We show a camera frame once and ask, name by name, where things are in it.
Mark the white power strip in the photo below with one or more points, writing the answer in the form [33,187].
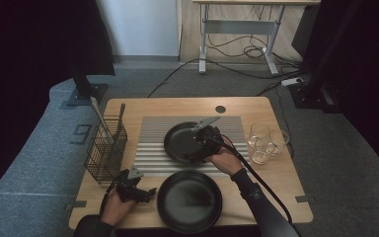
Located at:
[292,81]

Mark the white framed desk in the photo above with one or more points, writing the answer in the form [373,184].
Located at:
[240,26]

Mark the striped woven placemat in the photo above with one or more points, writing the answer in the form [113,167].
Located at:
[151,154]

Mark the black plate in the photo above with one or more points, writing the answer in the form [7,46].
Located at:
[177,143]
[189,200]

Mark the clear drinking glass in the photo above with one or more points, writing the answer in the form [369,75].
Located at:
[260,157]
[279,142]
[258,135]

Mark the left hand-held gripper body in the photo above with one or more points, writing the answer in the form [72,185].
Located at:
[128,186]

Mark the person's left hand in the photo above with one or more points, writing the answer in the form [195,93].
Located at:
[115,207]

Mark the grey tape strip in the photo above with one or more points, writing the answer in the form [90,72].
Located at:
[304,198]
[77,204]

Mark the person's right hand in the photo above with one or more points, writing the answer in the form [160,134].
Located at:
[227,161]

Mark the black metal stand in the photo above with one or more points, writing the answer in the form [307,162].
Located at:
[84,87]
[319,82]

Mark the dark tape floor marker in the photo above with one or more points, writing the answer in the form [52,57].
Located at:
[79,135]

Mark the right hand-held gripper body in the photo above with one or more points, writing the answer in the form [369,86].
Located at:
[209,141]

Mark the dark curtain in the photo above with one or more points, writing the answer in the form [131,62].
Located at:
[29,65]
[375,82]

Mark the black table grommet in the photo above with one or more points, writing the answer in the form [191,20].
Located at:
[220,109]

